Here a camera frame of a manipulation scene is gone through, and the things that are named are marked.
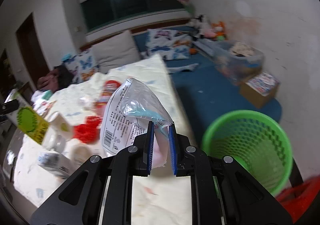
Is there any white quilted table cover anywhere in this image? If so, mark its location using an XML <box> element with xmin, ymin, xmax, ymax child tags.
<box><xmin>14</xmin><ymin>54</ymin><xmax>194</xmax><ymax>224</ymax></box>

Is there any butterfly print pillow right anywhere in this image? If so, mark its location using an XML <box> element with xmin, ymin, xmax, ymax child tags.
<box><xmin>144</xmin><ymin>29</ymin><xmax>192</xmax><ymax>61</ymax></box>

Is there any dark window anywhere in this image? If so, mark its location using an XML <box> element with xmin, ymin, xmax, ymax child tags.
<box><xmin>80</xmin><ymin>0</ymin><xmax>183</xmax><ymax>31</ymax></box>

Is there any dark wooden door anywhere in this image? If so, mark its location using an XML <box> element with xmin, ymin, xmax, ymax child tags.
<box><xmin>16</xmin><ymin>14</ymin><xmax>49</xmax><ymax>86</ymax></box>

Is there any butterfly print pillow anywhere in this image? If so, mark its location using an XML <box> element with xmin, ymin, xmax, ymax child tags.
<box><xmin>144</xmin><ymin>29</ymin><xmax>192</xmax><ymax>61</ymax></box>
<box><xmin>62</xmin><ymin>48</ymin><xmax>99</xmax><ymax>84</ymax></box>

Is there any red mesh net bag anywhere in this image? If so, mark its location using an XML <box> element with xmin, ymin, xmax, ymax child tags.
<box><xmin>73</xmin><ymin>116</ymin><xmax>102</xmax><ymax>144</ymax></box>

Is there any clear white plastic snack bag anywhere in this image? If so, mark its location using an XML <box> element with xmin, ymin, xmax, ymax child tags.
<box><xmin>100</xmin><ymin>78</ymin><xmax>173</xmax><ymax>168</ymax></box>

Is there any grey plain pillow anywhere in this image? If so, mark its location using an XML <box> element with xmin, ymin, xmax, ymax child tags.
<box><xmin>92</xmin><ymin>30</ymin><xmax>141</xmax><ymax>74</ymax></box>

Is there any clear plastic storage bin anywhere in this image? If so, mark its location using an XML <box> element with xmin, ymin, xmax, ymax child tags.
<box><xmin>213</xmin><ymin>40</ymin><xmax>265</xmax><ymax>85</ymax></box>

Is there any stuffed toy pile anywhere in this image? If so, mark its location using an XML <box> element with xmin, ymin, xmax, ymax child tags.
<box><xmin>187</xmin><ymin>15</ymin><xmax>227</xmax><ymax>41</ymax></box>

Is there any white paper cup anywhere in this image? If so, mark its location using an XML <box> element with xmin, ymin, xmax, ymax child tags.
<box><xmin>48</xmin><ymin>111</ymin><xmax>74</xmax><ymax>141</ymax></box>

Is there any butterfly print pillow left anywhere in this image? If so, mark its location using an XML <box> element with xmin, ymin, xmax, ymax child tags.
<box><xmin>62</xmin><ymin>48</ymin><xmax>99</xmax><ymax>84</ymax></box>

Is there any red plastic cartoon cup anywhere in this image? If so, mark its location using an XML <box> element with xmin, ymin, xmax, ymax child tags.
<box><xmin>95</xmin><ymin>79</ymin><xmax>121</xmax><ymax>117</ymax></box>

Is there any dark red clothing pile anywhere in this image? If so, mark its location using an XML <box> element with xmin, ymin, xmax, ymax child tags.
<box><xmin>37</xmin><ymin>65</ymin><xmax>74</xmax><ymax>93</ymax></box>

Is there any grey milk carton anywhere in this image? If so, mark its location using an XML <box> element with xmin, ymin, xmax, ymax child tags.
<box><xmin>37</xmin><ymin>152</ymin><xmax>75</xmax><ymax>179</ymax></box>

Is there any red plastic stool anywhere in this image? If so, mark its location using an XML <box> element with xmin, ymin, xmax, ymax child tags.
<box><xmin>276</xmin><ymin>176</ymin><xmax>319</xmax><ymax>224</ymax></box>

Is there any cardboard box with printed top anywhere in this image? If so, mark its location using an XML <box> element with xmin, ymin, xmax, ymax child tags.
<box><xmin>239</xmin><ymin>72</ymin><xmax>280</xmax><ymax>109</ymax></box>

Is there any green mesh trash basket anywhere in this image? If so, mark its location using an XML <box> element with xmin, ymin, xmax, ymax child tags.
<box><xmin>201</xmin><ymin>110</ymin><xmax>293</xmax><ymax>196</ymax></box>

